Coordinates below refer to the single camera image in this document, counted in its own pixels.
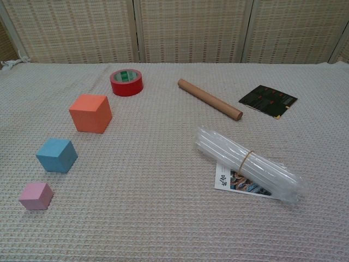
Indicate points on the brown cardboard tube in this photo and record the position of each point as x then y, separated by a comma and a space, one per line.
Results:
210, 99

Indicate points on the orange cube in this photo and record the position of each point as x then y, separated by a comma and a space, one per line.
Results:
87, 117

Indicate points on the white woven tablecloth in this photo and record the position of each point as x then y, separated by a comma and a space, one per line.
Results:
150, 196

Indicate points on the black printed packet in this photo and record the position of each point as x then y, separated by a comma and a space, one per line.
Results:
268, 101

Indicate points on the red tape roll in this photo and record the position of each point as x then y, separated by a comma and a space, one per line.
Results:
125, 89

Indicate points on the pink cube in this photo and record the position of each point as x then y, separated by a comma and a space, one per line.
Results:
34, 196

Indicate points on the clear bag of sticks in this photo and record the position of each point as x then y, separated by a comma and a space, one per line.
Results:
231, 152

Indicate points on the tan rubber band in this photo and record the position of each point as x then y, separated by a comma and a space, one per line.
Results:
244, 161

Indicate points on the woven folding screen panel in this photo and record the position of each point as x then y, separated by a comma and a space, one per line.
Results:
6, 43
294, 30
193, 30
76, 30
343, 52

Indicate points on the white printed photo card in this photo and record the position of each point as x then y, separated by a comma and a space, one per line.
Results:
226, 183

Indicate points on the blue cube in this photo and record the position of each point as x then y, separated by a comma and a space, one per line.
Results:
54, 158

